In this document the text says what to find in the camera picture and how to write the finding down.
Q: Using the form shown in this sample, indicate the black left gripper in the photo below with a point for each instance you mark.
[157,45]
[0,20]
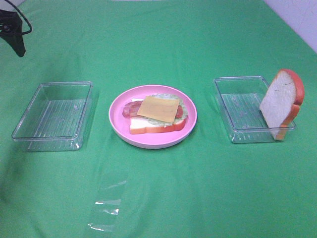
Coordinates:
[11,31]

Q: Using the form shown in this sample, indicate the curled bacon strip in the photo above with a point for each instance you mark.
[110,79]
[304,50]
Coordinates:
[131,109]

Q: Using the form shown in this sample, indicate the clear ingredient container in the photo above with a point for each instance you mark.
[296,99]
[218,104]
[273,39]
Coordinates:
[56,118]

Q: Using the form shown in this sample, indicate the clear plastic film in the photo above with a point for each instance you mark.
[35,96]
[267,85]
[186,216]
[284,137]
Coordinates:
[106,206]

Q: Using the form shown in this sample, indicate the green tablecloth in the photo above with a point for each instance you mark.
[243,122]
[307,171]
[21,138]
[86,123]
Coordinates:
[203,187]

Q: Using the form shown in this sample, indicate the bread slice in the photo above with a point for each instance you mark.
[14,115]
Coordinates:
[140,125]
[282,102]

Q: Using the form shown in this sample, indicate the long bacon strip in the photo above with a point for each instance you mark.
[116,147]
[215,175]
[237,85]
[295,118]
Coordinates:
[179,112]

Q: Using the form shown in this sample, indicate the green lettuce leaf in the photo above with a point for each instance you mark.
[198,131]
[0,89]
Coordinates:
[169,96]

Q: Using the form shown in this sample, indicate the yellow cheese slice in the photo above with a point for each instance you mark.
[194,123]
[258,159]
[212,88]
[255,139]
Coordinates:
[160,109]

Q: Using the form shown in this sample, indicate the clear bread container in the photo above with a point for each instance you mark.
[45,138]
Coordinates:
[238,99]

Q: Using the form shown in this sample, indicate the pink round plate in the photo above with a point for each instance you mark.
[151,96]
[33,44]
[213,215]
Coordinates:
[121,124]

